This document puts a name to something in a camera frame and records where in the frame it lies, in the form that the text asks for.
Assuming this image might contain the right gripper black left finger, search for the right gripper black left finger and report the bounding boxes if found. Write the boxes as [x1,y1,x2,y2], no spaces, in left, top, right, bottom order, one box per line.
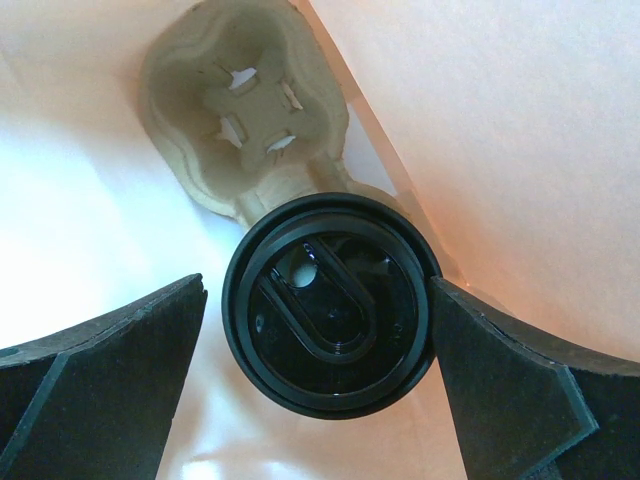
[1,274,207,479]

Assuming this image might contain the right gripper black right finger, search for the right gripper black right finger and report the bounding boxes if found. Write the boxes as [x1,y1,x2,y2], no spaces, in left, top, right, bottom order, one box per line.
[429,277,639,479]

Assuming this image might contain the orange paper bag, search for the orange paper bag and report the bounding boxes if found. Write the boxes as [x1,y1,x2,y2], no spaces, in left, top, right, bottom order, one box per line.
[1,1,639,479]

